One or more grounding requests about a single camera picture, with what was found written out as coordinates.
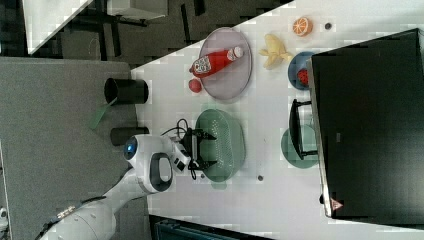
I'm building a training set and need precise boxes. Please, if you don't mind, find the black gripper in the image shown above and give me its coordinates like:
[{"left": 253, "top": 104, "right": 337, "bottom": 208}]
[{"left": 182, "top": 128, "right": 216, "bottom": 169}]

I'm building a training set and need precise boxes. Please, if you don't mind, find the green strainer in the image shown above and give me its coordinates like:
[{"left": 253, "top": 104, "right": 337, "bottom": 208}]
[{"left": 195, "top": 108, "right": 246, "bottom": 190}]

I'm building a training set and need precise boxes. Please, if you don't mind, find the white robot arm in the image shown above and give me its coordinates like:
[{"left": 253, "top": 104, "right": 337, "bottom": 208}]
[{"left": 35, "top": 128, "right": 216, "bottom": 240}]

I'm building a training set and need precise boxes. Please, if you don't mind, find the red toy strawberry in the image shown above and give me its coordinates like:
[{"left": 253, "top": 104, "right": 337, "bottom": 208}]
[{"left": 189, "top": 79, "right": 202, "bottom": 93}]

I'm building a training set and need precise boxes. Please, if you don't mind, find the grey round plate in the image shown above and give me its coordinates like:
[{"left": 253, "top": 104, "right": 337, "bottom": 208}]
[{"left": 199, "top": 27, "right": 252, "bottom": 101}]

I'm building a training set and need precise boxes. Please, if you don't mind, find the red ketchup bottle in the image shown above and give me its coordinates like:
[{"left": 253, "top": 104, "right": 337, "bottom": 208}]
[{"left": 189, "top": 46, "right": 244, "bottom": 78}]

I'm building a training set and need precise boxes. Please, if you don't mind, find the large black cylinder cup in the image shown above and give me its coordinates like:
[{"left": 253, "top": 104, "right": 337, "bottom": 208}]
[{"left": 104, "top": 78, "right": 149, "bottom": 105}]

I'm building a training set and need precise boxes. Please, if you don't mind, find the green mug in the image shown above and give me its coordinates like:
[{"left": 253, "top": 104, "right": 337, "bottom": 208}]
[{"left": 281, "top": 125, "right": 318, "bottom": 169}]

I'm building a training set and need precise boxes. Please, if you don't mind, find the green spatula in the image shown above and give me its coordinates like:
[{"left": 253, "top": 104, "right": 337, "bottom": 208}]
[{"left": 89, "top": 98, "right": 117, "bottom": 130}]

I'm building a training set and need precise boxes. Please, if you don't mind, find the peeled banana toy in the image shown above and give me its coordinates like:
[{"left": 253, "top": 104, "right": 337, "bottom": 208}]
[{"left": 259, "top": 34, "right": 293, "bottom": 70}]

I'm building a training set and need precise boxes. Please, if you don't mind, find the blue bowl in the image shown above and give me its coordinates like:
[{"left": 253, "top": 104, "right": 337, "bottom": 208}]
[{"left": 288, "top": 51, "right": 313, "bottom": 91}]

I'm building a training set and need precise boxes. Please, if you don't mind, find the strawberry in blue bowl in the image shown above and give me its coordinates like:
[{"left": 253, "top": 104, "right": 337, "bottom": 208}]
[{"left": 297, "top": 69, "right": 309, "bottom": 86}]

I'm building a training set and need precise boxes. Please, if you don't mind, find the orange slice toy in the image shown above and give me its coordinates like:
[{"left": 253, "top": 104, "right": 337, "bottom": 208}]
[{"left": 292, "top": 17, "right": 313, "bottom": 37}]

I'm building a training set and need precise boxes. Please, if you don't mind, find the black toaster oven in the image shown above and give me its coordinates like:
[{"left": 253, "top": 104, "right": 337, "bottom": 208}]
[{"left": 289, "top": 29, "right": 424, "bottom": 229}]

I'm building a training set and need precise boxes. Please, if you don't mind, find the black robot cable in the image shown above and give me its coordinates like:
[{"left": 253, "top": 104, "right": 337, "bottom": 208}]
[{"left": 161, "top": 118, "right": 198, "bottom": 181}]

